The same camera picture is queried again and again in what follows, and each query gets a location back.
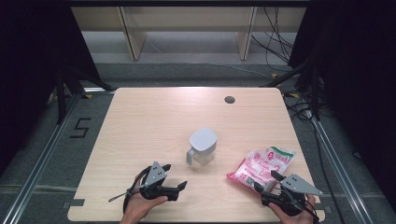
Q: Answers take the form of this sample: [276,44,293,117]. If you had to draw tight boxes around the black curtain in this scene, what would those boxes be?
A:
[0,0,106,176]
[289,0,396,214]

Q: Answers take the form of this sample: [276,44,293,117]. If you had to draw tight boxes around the tangled black floor cables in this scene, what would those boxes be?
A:
[284,91,316,121]

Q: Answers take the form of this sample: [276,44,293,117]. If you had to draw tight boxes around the person's left hand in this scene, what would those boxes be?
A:
[120,194,169,224]

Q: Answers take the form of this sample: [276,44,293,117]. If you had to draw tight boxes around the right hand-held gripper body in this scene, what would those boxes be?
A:
[261,173,324,217]

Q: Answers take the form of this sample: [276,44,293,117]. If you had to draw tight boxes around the bundle of black cables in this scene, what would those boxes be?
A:
[250,6,296,73]

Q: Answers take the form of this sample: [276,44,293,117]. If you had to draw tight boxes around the pink and white plastic bag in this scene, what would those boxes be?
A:
[226,146,296,193]

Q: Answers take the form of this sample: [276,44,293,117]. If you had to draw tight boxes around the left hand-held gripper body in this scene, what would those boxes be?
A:
[139,161,181,202]

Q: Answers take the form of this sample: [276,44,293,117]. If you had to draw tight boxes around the black metal stand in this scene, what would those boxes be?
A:
[261,58,322,122]
[55,63,117,125]

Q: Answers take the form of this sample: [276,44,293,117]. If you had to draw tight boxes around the metal floor rail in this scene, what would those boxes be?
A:
[0,91,86,224]
[311,117,386,224]

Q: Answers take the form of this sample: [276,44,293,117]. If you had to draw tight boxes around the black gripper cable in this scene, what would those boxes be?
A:
[122,165,153,214]
[304,199,320,224]

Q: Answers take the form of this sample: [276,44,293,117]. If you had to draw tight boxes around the person's right hand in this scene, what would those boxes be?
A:
[268,194,320,224]

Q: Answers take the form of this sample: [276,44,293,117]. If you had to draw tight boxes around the long black floor cable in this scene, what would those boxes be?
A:
[311,120,345,224]

